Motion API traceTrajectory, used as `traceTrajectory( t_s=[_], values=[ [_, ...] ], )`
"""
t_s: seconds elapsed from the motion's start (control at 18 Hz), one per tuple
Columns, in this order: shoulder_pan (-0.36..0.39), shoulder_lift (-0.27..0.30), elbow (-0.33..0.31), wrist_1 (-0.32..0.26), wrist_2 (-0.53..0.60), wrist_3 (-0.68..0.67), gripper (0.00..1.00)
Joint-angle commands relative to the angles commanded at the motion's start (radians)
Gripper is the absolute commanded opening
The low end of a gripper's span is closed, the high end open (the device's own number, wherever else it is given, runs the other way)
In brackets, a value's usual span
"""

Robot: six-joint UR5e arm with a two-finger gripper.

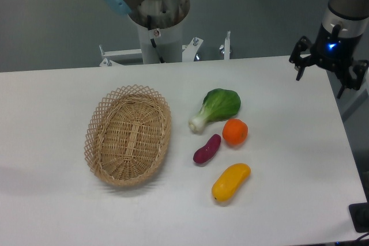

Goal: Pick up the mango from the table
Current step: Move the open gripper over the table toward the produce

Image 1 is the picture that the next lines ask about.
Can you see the yellow mango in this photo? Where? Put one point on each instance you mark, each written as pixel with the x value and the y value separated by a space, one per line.
pixel 229 181

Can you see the green bok choy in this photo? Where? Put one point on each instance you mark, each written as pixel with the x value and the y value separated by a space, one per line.
pixel 218 105

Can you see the orange fruit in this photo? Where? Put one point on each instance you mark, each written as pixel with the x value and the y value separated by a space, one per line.
pixel 235 132

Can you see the woven wicker basket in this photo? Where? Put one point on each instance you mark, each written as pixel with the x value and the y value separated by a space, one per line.
pixel 128 136

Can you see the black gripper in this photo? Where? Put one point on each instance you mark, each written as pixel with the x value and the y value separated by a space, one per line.
pixel 332 53

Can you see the black device at table edge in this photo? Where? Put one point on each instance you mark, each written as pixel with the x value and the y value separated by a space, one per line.
pixel 359 216

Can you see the purple sweet potato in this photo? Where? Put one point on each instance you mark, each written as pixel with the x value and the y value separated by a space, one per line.
pixel 208 151

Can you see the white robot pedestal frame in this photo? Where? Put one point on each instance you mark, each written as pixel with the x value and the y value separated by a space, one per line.
pixel 156 46

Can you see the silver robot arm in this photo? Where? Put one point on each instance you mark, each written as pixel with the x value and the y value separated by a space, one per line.
pixel 341 29

